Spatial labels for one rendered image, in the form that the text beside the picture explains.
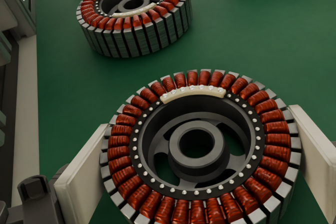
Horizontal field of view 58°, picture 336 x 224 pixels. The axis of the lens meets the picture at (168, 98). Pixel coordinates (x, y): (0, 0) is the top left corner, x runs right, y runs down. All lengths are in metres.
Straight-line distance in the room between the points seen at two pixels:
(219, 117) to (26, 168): 0.14
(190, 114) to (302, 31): 0.14
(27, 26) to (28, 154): 0.17
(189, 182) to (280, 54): 0.14
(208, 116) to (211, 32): 0.11
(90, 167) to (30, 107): 0.14
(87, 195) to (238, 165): 0.09
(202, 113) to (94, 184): 0.08
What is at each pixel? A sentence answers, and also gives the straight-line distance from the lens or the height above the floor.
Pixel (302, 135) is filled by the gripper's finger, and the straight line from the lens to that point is 0.17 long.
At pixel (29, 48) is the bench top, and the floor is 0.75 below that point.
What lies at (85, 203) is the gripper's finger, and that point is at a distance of 0.16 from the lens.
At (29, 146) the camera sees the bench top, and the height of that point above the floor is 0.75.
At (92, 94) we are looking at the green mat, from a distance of 0.27.
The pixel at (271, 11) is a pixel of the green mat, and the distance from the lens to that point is 0.32.
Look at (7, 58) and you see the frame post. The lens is 0.32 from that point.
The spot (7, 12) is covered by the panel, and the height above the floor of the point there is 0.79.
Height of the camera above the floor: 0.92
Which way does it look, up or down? 46 degrees down
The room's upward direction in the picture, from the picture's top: 15 degrees counter-clockwise
